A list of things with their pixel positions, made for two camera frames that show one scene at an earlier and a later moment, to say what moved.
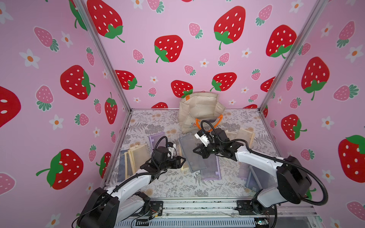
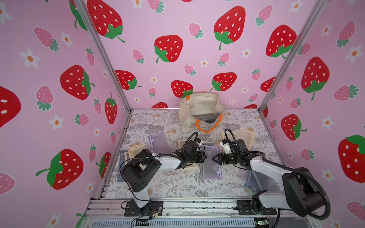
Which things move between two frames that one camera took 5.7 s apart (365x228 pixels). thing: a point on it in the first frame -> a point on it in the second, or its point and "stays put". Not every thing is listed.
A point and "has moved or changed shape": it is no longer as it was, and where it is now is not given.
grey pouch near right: (255, 178) stays put
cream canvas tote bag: (200, 110) stays put
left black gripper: (176, 159) -> (201, 158)
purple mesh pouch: (212, 172) stays put
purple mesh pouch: (154, 138) stays put
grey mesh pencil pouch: (195, 161) has moved or changed shape
